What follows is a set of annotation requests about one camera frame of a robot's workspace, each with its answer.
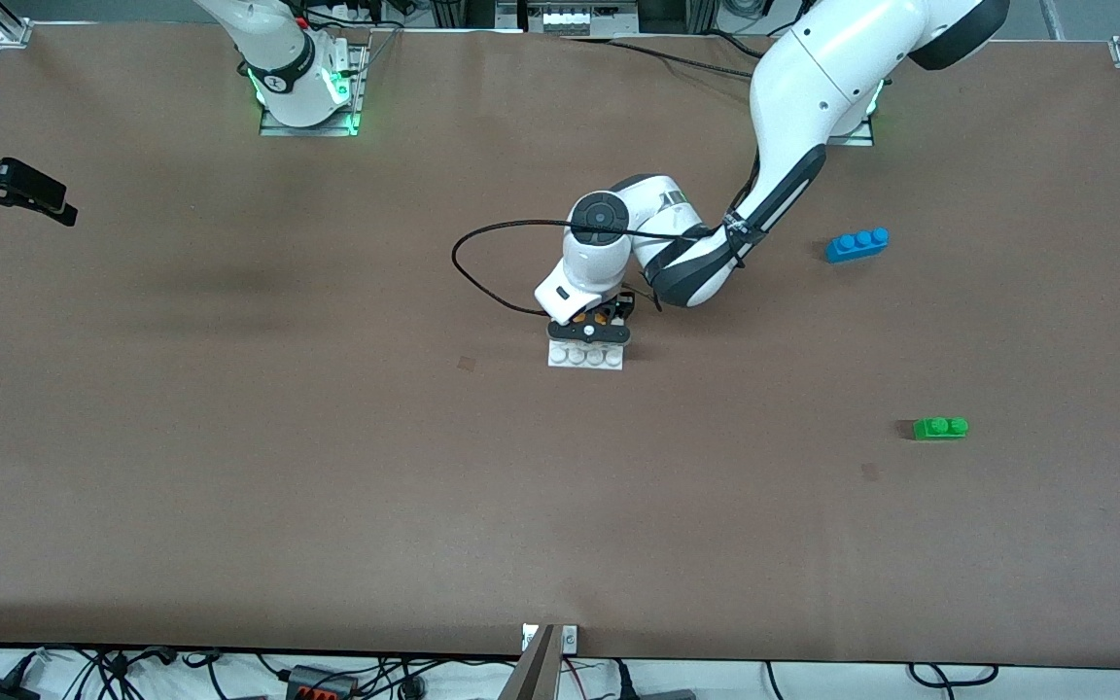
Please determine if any white studded base plate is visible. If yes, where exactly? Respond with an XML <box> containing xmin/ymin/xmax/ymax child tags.
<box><xmin>547</xmin><ymin>335</ymin><xmax>626</xmax><ymax>371</ymax></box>

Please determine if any blue toy block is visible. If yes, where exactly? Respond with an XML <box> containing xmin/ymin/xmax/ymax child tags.
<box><xmin>824</xmin><ymin>227</ymin><xmax>891</xmax><ymax>263</ymax></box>

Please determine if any white power strip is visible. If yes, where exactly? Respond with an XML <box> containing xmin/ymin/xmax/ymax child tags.
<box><xmin>525</xmin><ymin>0</ymin><xmax>641</xmax><ymax>36</ymax></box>

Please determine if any black and red connector box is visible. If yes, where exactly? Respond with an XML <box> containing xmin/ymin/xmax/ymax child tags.
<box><xmin>286</xmin><ymin>666</ymin><xmax>359</xmax><ymax>700</ymax></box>

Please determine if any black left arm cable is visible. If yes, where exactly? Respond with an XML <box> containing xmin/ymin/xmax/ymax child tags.
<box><xmin>450</xmin><ymin>219</ymin><xmax>765</xmax><ymax>318</ymax></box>

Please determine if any long black table cable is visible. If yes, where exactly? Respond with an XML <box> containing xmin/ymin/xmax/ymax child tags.
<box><xmin>560</xmin><ymin>35</ymin><xmax>755</xmax><ymax>79</ymax></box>

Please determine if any short black table cable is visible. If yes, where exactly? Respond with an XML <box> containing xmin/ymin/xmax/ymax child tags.
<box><xmin>704</xmin><ymin>31</ymin><xmax>767</xmax><ymax>59</ymax></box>

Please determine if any white pole bracket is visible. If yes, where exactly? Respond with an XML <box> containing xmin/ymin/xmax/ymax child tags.
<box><xmin>521</xmin><ymin>625</ymin><xmax>579</xmax><ymax>653</ymax></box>

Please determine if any grey camera pole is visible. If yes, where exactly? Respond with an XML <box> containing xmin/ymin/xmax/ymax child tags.
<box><xmin>500</xmin><ymin>624</ymin><xmax>559</xmax><ymax>700</ymax></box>

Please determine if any black looped floor cable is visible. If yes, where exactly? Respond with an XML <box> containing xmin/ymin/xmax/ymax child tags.
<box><xmin>908</xmin><ymin>663</ymin><xmax>1000</xmax><ymax>688</ymax></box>

